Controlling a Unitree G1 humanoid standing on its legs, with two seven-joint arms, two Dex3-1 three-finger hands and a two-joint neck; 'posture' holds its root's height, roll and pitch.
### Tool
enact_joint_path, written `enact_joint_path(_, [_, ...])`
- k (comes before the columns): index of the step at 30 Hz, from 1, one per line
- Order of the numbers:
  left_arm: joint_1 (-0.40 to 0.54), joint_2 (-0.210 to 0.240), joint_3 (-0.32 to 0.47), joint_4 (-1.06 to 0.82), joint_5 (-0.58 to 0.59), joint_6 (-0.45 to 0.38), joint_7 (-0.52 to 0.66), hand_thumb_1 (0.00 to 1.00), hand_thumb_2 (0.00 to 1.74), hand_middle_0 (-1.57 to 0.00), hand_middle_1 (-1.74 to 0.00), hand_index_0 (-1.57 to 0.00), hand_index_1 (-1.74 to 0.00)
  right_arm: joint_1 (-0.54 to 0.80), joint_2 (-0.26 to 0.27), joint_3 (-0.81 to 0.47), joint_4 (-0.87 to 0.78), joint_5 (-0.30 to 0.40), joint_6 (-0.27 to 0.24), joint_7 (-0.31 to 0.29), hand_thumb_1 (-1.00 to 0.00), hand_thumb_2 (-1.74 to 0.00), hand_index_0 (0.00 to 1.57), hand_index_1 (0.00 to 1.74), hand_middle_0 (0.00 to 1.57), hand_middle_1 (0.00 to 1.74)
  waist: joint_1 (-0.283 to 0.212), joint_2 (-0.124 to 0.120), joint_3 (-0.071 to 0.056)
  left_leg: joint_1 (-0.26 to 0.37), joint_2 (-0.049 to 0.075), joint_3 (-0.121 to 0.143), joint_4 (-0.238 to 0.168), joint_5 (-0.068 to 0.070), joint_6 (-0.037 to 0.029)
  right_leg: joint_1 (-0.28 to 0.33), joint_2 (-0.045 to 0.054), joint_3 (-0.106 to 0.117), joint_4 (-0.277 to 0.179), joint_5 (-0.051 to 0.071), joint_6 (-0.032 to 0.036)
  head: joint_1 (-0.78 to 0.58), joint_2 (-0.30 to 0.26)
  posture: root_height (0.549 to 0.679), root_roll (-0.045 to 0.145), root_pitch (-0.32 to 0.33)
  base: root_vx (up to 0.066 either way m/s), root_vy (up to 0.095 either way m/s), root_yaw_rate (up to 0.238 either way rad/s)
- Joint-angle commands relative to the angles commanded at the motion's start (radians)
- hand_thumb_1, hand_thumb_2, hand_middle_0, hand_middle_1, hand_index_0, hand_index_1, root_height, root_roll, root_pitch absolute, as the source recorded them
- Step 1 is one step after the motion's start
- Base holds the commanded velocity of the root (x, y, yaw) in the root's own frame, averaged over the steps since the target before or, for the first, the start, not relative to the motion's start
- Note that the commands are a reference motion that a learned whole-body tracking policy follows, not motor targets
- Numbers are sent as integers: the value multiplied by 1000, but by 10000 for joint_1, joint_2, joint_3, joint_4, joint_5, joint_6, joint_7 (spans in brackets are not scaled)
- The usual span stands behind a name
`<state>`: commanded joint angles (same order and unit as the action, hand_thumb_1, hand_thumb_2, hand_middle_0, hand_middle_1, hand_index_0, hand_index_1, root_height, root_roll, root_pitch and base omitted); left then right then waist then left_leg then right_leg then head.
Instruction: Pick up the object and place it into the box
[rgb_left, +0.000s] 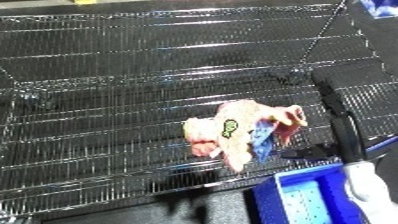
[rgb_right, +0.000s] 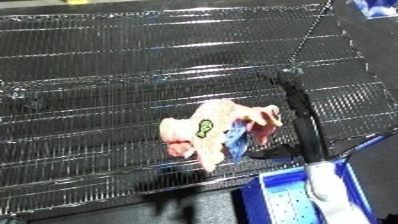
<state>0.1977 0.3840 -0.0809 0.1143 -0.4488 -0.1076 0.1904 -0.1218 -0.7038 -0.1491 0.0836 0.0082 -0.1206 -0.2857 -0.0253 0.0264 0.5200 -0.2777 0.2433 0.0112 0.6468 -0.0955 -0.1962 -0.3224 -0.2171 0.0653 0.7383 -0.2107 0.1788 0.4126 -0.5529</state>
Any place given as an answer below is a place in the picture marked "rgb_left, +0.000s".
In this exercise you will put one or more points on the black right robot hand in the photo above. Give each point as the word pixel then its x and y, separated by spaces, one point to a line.
pixel 346 140

